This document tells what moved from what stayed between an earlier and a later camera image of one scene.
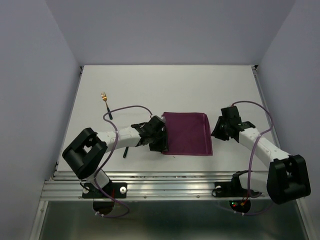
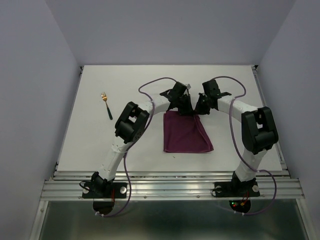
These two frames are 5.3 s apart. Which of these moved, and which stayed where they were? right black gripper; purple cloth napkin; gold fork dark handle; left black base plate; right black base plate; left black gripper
Moved: right black gripper; left black gripper; purple cloth napkin
Stayed: right black base plate; gold fork dark handle; left black base plate
